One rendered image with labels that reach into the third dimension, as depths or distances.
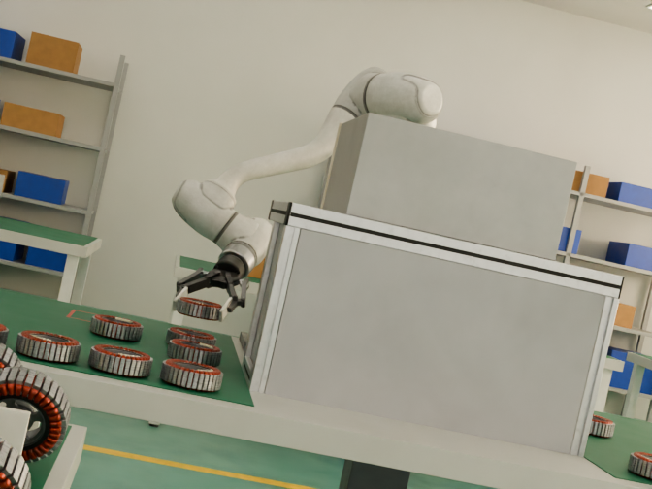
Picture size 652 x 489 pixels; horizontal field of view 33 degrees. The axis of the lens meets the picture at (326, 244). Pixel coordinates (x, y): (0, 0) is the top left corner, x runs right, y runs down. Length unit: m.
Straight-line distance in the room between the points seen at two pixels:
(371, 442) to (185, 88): 7.47
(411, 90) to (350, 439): 1.26
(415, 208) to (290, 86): 7.19
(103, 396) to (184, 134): 7.40
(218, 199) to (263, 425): 1.08
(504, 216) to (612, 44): 7.86
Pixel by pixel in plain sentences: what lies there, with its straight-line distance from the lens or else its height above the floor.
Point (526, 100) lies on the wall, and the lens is 9.71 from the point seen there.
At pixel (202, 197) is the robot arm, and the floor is 1.09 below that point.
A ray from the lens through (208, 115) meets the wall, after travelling 9.25.
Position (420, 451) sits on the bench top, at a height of 0.74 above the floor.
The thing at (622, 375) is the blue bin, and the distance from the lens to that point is 9.52.
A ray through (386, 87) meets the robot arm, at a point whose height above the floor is 1.48.
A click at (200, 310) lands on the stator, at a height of 0.82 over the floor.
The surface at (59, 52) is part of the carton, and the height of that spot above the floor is 1.91.
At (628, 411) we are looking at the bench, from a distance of 6.51.
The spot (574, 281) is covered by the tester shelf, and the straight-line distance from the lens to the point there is 2.23.
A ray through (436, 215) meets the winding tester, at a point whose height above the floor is 1.15.
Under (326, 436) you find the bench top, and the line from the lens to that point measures 1.94.
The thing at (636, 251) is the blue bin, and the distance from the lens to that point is 9.45.
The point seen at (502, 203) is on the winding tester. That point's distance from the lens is 2.20.
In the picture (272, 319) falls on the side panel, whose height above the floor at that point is 0.89.
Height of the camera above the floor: 1.09
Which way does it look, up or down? 1 degrees down
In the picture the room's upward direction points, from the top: 13 degrees clockwise
